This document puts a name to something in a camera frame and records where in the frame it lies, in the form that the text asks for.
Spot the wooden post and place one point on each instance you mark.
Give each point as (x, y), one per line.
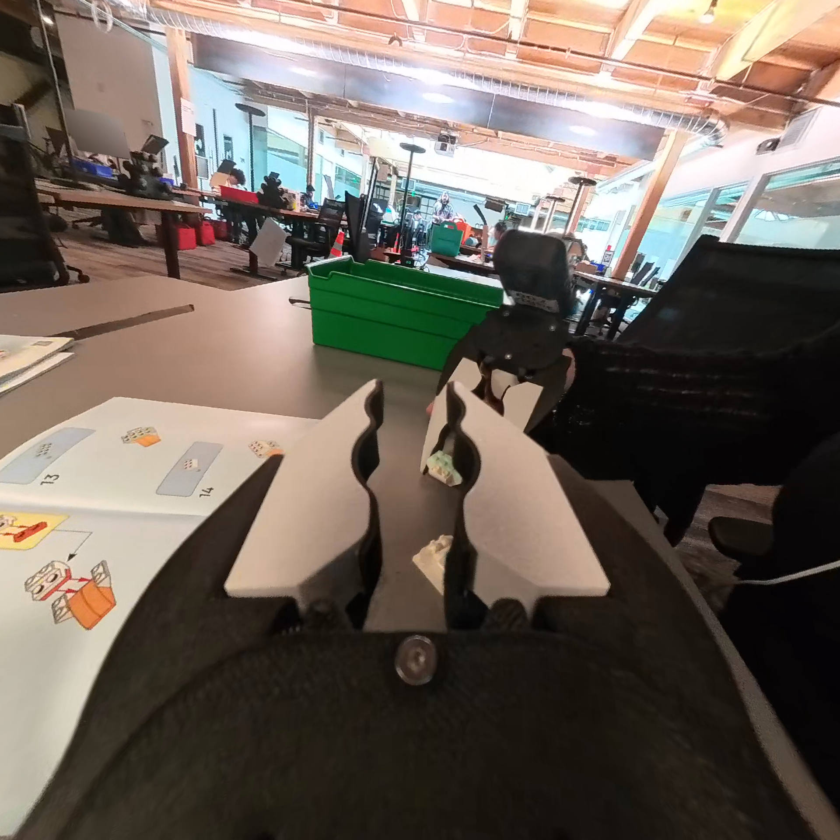
(649, 203)
(180, 98)

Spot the green tote bag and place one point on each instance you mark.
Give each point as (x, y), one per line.
(446, 239)

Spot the black camera rig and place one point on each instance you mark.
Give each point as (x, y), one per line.
(144, 174)
(272, 190)

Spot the green plastic bin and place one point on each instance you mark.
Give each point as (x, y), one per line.
(380, 321)

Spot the white panel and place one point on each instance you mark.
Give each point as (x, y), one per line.
(268, 241)

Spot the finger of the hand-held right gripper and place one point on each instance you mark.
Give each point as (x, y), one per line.
(522, 400)
(434, 433)

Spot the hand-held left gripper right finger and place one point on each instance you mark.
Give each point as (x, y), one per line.
(531, 525)

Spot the open instruction booklet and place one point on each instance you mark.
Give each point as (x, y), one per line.
(131, 485)

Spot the person's right hand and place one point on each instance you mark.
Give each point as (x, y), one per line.
(569, 373)

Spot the black high-back chair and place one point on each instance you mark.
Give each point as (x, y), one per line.
(361, 226)

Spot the white lego piece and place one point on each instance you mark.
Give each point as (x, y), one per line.
(433, 556)

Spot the red storage bag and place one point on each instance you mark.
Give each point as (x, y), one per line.
(205, 233)
(185, 237)

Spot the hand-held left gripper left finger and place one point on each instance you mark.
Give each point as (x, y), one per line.
(302, 525)

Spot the person's torso black sweater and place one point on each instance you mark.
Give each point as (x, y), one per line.
(800, 656)

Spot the ceiling mounted projector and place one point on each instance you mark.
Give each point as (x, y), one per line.
(446, 144)

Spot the blue storage bin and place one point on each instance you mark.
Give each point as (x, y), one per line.
(92, 167)

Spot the red storage box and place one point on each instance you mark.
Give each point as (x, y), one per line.
(237, 195)

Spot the orange traffic cone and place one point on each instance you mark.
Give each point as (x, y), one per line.
(337, 248)

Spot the closed instruction booklet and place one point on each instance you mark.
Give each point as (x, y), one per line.
(46, 377)
(33, 351)

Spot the black floor lamp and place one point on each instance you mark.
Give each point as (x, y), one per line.
(582, 180)
(413, 147)
(250, 108)

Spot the white and orange lego assembly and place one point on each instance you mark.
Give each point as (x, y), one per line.
(443, 469)

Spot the black mesh office chair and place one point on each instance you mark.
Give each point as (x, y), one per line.
(735, 289)

